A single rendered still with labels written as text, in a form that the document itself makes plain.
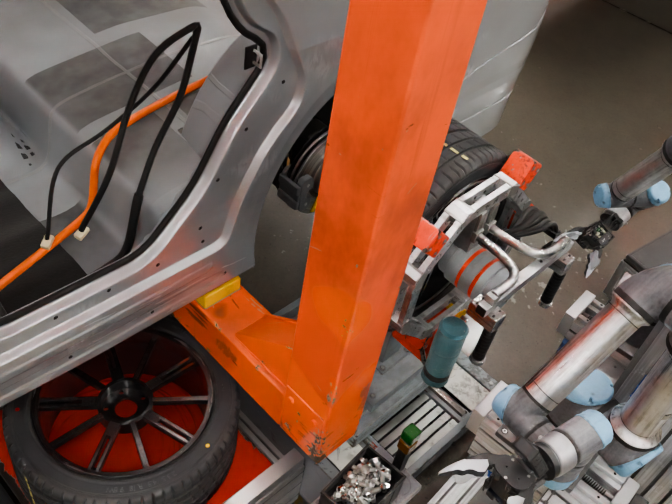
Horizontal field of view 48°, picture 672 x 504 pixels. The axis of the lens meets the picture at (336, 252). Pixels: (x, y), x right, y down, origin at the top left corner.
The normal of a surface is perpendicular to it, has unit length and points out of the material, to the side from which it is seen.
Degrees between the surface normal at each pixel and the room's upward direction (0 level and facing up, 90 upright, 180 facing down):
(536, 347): 0
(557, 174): 0
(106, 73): 6
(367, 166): 90
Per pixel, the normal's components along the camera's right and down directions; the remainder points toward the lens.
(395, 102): -0.71, 0.43
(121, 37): 0.07, -0.65
